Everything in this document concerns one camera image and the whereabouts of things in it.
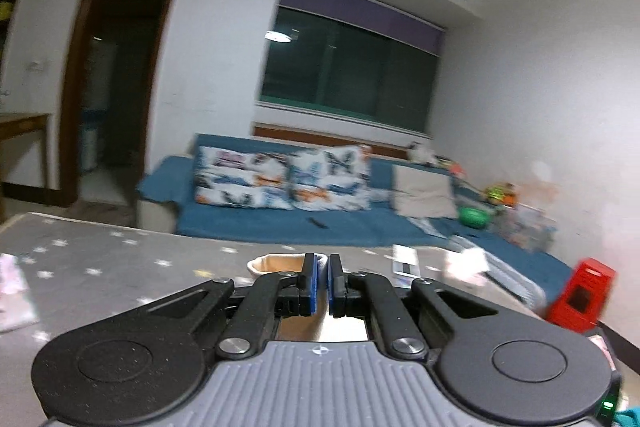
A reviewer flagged white booklet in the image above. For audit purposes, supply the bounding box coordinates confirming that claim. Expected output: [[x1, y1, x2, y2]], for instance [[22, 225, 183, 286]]
[[391, 244, 421, 290]]

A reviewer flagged wooden side table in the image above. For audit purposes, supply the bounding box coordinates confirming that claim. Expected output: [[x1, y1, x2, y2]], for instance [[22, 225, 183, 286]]
[[0, 112, 52, 208]]

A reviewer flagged wooden sofa back rail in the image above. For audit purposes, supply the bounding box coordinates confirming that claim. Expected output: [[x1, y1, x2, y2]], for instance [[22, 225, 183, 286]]
[[254, 122, 408, 158]]

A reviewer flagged butterfly-print pillow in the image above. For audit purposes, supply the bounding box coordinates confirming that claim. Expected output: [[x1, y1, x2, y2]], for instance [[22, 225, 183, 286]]
[[194, 146, 293, 210], [287, 145, 373, 212]]

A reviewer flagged striped light cloth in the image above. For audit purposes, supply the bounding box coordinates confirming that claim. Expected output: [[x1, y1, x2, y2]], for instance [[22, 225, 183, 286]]
[[480, 252, 546, 308]]

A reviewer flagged purple roller blind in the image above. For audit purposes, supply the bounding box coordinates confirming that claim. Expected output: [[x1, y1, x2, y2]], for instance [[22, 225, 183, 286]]
[[277, 0, 445, 58]]

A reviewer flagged clear plastic bag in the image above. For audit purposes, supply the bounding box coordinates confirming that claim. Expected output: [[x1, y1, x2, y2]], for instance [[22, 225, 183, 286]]
[[495, 202, 558, 253]]

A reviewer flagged blue sofa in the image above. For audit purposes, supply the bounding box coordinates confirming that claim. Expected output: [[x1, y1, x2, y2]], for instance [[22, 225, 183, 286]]
[[136, 133, 573, 308]]

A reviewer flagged red plastic stool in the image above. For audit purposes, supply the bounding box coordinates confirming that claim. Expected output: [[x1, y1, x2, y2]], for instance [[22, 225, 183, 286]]
[[546, 258, 617, 334]]

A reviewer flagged colourful toy pile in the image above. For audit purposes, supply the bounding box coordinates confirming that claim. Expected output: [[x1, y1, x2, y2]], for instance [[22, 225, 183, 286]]
[[482, 182, 521, 208]]

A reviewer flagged plain beige pillow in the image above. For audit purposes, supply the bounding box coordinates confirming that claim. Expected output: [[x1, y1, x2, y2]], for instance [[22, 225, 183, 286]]
[[391, 164, 460, 220]]

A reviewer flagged dark window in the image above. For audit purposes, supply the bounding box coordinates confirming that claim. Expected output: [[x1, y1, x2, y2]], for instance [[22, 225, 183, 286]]
[[260, 4, 443, 135]]

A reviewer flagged green ball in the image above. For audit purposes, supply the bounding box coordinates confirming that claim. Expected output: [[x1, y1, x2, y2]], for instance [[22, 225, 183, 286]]
[[459, 205, 490, 230]]

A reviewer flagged pale pink cloth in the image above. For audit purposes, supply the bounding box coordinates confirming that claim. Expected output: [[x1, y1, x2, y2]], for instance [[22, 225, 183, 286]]
[[442, 248, 491, 288]]

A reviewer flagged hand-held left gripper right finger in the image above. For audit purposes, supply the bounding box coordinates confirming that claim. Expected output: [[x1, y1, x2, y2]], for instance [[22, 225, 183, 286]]
[[327, 254, 506, 360]]

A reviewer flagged plush toy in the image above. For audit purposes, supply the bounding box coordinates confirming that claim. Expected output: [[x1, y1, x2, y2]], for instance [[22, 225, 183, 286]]
[[406, 141, 438, 165]]

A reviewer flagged grey star-print blanket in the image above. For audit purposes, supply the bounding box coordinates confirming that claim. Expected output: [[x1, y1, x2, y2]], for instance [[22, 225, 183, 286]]
[[0, 212, 546, 427]]

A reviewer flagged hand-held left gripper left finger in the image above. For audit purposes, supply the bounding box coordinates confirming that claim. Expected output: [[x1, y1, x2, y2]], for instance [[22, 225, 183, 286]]
[[139, 253, 318, 358]]

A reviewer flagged brown wooden door frame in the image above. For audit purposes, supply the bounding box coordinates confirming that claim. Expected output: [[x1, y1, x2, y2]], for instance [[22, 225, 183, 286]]
[[59, 0, 187, 208]]

